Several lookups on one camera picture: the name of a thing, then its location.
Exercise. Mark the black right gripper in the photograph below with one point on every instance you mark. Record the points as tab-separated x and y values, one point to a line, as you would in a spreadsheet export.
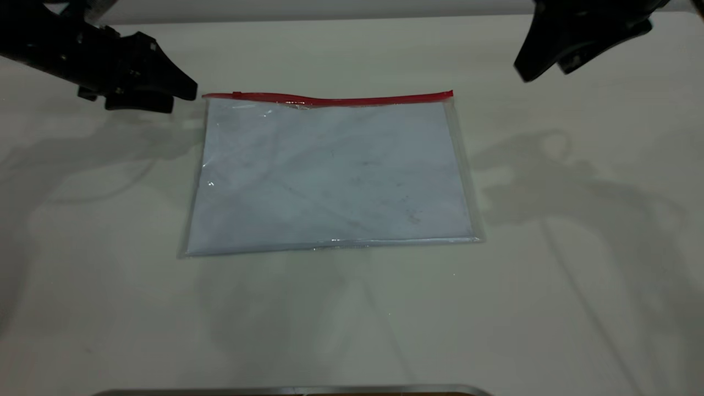
594	12

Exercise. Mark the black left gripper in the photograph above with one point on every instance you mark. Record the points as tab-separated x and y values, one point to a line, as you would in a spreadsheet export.
107	60

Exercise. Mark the clear plastic red-zip bag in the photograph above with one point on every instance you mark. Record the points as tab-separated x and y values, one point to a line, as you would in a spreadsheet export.
330	176

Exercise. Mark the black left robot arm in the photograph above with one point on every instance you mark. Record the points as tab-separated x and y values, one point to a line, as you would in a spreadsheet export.
33	38

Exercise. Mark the grey metal bar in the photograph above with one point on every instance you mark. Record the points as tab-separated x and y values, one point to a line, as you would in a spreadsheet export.
275	391

